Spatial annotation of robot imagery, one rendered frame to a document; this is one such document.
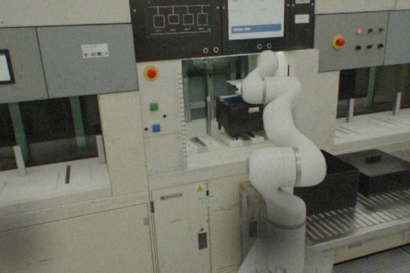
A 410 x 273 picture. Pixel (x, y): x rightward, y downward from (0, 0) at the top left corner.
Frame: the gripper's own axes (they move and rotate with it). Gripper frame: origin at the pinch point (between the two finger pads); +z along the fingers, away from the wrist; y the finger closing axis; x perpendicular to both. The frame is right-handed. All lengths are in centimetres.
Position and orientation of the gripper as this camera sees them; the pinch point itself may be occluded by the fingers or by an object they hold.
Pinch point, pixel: (239, 86)
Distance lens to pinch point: 206.3
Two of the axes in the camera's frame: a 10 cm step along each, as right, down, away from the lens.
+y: 9.4, -1.4, 3.0
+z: -3.3, -2.7, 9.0
